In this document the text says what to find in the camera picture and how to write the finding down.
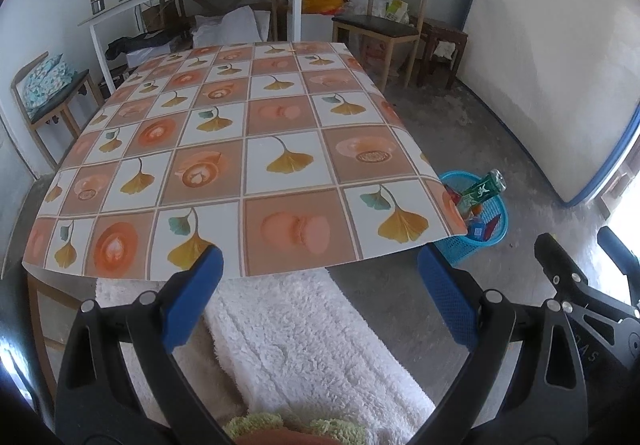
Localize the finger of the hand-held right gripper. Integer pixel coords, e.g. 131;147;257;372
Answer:
534;234;601;311
597;226;640;281

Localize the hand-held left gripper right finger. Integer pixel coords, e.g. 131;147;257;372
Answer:
407;245;588;445

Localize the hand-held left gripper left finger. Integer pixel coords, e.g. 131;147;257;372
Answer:
54;245;226;445

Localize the blue plastic basket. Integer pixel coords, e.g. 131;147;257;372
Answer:
439;170;511;271

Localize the green drink can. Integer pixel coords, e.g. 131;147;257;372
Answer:
460;169;507;216

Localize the white fluffy cloth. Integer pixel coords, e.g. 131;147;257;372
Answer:
95;267;436;445

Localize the green fluffy cloth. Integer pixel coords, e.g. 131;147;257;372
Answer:
222;412;371;445

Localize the table with patterned tablecloth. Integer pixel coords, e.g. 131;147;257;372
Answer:
22;41;468;281

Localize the white board with blue edge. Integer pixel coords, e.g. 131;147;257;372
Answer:
452;0;640;208

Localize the wooden chair with cushion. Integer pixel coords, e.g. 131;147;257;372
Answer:
12;52;103;166

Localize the black cloth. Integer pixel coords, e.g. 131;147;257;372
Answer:
105;32;173;58

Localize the pink plastic bag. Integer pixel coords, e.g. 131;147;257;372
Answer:
362;35;388;71

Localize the patterned teal cushion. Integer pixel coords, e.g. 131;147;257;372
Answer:
22;54;76;108

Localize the white sack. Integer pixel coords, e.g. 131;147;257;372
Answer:
192;8;273;48

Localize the dark wooden stool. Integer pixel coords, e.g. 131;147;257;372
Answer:
410;15;470;91

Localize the brown cardboard box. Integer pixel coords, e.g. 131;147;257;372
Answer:
141;0;183;33

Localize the wooden chair with black seat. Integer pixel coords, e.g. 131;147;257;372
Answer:
331;0;433;86

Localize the white and green bag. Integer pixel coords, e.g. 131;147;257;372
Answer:
384;0;410;23

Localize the yellow plastic bag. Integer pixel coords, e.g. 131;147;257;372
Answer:
302;0;346;16

